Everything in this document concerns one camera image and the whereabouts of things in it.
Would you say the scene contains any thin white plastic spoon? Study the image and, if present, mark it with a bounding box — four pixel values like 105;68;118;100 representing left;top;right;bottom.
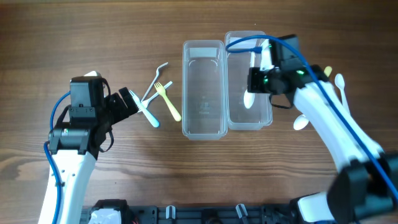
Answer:
244;52;256;109

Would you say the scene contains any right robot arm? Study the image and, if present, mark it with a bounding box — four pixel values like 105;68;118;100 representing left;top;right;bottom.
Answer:
248;35;397;223

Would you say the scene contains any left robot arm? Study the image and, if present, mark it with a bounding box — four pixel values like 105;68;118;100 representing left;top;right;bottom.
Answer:
39;76;138;223

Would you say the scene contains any right clear plastic container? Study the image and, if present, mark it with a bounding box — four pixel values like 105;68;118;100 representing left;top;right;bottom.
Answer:
224;30;274;131

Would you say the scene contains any clear plastic container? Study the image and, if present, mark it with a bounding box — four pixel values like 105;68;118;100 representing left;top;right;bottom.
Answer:
182;40;228;141
224;30;274;131

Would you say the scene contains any left clear plastic container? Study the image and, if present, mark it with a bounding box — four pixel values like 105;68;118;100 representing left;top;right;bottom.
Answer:
182;40;228;141

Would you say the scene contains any flat white plastic fork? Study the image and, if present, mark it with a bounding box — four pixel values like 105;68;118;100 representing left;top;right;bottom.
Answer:
138;81;173;113

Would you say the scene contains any yellow plastic fork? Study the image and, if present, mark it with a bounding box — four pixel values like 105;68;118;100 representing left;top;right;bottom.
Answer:
154;82;182;122

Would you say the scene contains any light blue plastic fork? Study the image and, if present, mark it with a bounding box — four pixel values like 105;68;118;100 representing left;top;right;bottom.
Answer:
129;90;160;128

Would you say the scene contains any curved white plastic fork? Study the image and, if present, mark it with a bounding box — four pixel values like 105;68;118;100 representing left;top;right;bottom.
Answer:
141;62;169;103

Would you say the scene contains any white spoon lower diagonal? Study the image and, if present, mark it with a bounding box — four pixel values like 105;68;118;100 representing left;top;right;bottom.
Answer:
293;114;309;131

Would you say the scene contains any yellow plastic spoon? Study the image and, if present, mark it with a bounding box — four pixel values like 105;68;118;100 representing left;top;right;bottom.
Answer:
324;66;333;77

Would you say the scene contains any right blue cable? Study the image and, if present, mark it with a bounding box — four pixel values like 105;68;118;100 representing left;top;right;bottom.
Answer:
225;34;398;203

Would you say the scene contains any blue cable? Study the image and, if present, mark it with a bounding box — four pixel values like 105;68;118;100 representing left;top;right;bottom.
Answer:
225;34;398;203
43;91;72;224

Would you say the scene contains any left blue cable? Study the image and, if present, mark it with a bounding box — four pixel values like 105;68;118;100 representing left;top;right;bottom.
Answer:
43;91;72;224

